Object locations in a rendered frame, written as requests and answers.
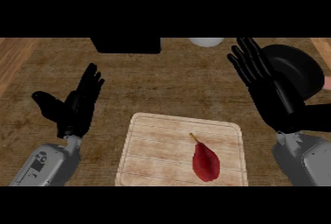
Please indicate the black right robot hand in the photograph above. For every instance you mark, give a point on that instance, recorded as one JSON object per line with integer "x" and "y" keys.
{"x": 275, "y": 102}

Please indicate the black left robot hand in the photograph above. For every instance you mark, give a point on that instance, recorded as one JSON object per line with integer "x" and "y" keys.
{"x": 76, "y": 112}

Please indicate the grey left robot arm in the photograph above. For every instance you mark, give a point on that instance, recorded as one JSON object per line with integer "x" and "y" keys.
{"x": 49, "y": 166}

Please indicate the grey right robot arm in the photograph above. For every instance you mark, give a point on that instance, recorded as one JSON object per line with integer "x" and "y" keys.
{"x": 303, "y": 159}

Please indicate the black pot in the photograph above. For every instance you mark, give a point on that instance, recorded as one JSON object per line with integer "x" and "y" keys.
{"x": 299, "y": 70}

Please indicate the pale wooden cutting board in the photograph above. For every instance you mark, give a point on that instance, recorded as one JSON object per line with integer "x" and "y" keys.
{"x": 181, "y": 151}

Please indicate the pink object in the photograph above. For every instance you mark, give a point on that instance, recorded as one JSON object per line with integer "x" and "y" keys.
{"x": 329, "y": 83}

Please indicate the black box appliance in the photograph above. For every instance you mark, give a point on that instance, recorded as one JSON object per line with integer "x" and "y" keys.
{"x": 126, "y": 45}

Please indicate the white round object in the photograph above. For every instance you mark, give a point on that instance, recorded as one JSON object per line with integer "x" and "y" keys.
{"x": 206, "y": 41}

